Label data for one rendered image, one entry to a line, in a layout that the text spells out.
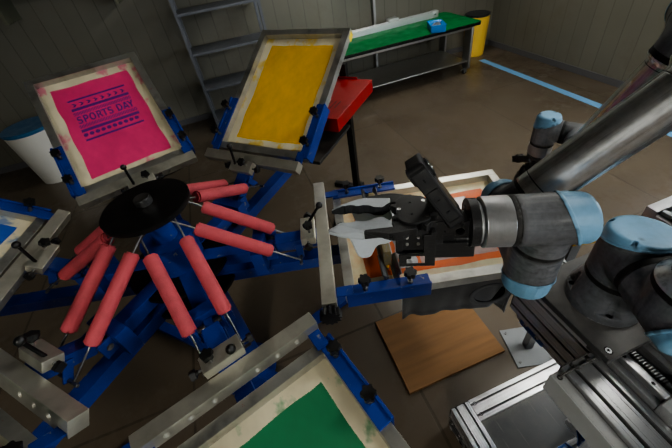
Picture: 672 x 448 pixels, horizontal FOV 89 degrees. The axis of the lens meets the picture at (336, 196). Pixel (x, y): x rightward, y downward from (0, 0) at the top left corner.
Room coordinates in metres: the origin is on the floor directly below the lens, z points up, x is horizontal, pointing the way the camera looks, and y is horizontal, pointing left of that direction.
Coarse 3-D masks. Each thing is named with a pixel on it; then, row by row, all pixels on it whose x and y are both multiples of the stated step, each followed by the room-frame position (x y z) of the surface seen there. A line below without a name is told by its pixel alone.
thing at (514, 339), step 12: (576, 252) 0.85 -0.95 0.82; (504, 336) 0.95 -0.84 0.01; (516, 336) 0.93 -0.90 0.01; (528, 336) 0.87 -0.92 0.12; (516, 348) 0.87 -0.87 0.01; (528, 348) 0.85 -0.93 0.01; (540, 348) 0.85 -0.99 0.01; (516, 360) 0.80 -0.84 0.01; (528, 360) 0.79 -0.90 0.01; (540, 360) 0.78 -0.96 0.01
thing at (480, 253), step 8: (392, 248) 0.93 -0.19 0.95; (480, 248) 0.85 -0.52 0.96; (488, 248) 0.85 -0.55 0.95; (496, 248) 0.84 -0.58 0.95; (376, 256) 0.90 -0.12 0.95; (416, 256) 0.87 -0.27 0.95; (424, 256) 0.86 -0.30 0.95; (472, 256) 0.82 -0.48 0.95; (480, 256) 0.82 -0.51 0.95; (488, 256) 0.81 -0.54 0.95; (496, 256) 0.80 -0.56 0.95; (368, 264) 0.87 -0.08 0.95; (376, 264) 0.86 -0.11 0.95; (440, 264) 0.81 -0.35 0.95; (448, 264) 0.80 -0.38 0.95; (456, 264) 0.80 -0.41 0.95; (368, 272) 0.83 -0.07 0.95; (376, 272) 0.82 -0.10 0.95
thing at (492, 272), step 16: (448, 176) 1.29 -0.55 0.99; (464, 176) 1.27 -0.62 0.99; (480, 176) 1.25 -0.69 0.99; (496, 176) 1.23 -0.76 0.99; (384, 192) 1.26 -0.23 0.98; (400, 192) 1.25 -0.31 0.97; (336, 224) 1.09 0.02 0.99; (448, 272) 0.74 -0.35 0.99; (464, 272) 0.73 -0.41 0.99; (480, 272) 0.72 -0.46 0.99; (496, 272) 0.71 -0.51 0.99; (432, 288) 0.71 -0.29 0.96
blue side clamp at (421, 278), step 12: (420, 276) 0.74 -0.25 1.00; (360, 288) 0.73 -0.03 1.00; (372, 288) 0.72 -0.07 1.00; (384, 288) 0.71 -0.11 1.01; (396, 288) 0.70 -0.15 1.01; (408, 288) 0.70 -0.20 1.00; (420, 288) 0.70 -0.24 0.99; (348, 300) 0.70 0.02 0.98; (360, 300) 0.70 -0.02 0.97; (372, 300) 0.70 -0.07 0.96; (384, 300) 0.70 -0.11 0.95
